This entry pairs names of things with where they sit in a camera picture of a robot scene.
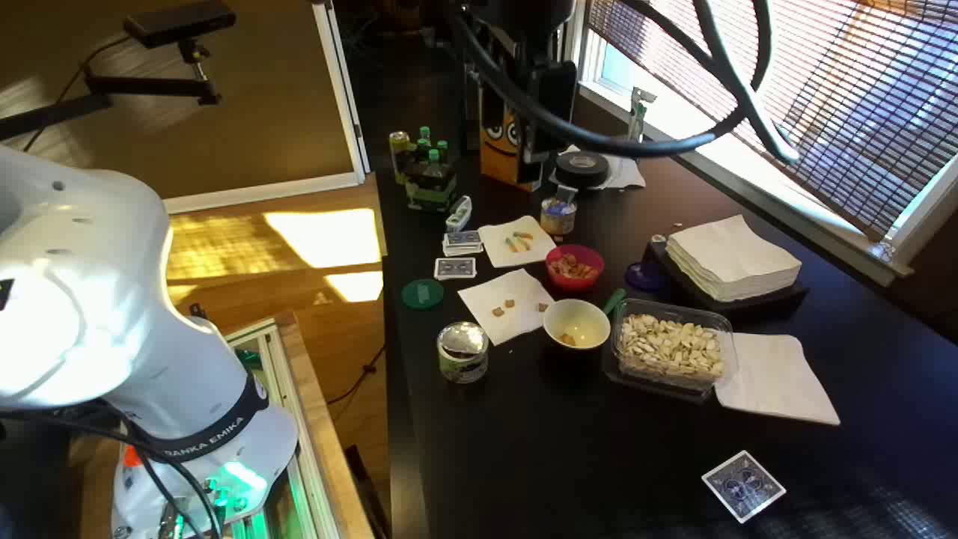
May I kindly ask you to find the small clear candy jar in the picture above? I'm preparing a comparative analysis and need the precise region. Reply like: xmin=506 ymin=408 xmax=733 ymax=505
xmin=539 ymin=192 xmax=581 ymax=240

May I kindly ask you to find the green plastic jar lid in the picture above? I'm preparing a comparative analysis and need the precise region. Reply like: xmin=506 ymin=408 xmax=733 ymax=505
xmin=400 ymin=276 xmax=451 ymax=311

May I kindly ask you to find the white napkin with cereal pieces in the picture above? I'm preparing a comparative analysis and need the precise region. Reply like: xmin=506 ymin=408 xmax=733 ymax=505
xmin=455 ymin=266 xmax=558 ymax=348

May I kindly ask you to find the black tape roll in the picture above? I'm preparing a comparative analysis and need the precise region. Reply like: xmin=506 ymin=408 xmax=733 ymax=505
xmin=554 ymin=146 xmax=615 ymax=192

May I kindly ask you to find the black camera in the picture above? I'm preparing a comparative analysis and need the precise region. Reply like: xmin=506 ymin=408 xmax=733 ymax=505
xmin=121 ymin=0 xmax=239 ymax=50

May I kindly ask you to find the crumpled white paper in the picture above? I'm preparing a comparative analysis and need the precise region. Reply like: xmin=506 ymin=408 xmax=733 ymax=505
xmin=567 ymin=146 xmax=650 ymax=194

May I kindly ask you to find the window blind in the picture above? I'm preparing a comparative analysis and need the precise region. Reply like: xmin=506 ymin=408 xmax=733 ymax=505
xmin=585 ymin=0 xmax=958 ymax=243

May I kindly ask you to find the plain white napkin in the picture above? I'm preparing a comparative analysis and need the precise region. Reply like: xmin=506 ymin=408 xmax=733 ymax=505
xmin=714 ymin=329 xmax=844 ymax=429

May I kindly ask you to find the black tripod stand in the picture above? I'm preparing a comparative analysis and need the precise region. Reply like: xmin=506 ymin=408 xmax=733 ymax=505
xmin=0 ymin=35 xmax=224 ymax=144

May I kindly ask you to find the clear plastic food container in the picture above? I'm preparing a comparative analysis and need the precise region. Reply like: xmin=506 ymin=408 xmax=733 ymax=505
xmin=600 ymin=293 xmax=741 ymax=405

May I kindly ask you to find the dark blue lid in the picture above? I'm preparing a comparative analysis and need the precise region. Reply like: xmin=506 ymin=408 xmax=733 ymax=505
xmin=624 ymin=258 xmax=674 ymax=297

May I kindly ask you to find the glass jar with green label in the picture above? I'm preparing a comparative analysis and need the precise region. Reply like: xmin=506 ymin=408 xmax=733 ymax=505
xmin=436 ymin=318 xmax=494 ymax=387

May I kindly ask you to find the orange cereal box with face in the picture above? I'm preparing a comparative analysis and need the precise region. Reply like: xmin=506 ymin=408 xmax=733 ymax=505
xmin=476 ymin=85 xmax=549 ymax=192

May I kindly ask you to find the white napkin with gummy candy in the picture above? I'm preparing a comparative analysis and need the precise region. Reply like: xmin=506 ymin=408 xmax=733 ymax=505
xmin=476 ymin=213 xmax=561 ymax=273

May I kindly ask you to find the pile of blue playing cards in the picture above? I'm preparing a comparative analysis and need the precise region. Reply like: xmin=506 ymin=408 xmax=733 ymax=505
xmin=442 ymin=228 xmax=489 ymax=260
xmin=431 ymin=255 xmax=482 ymax=284

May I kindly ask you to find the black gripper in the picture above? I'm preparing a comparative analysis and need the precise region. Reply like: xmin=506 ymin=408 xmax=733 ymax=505
xmin=518 ymin=61 xmax=581 ymax=155

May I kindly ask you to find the single blue playing card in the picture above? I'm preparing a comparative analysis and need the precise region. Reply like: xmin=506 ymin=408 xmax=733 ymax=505
xmin=699 ymin=445 xmax=792 ymax=526

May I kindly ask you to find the stack of white napkins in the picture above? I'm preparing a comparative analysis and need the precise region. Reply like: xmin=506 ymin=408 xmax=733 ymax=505
xmin=663 ymin=213 xmax=807 ymax=305

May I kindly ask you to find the red bowl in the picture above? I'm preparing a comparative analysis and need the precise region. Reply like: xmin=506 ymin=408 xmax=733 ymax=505
xmin=543 ymin=243 xmax=609 ymax=297

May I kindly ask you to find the cream bowl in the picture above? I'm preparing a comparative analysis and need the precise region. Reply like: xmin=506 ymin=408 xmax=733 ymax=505
xmin=539 ymin=297 xmax=615 ymax=353

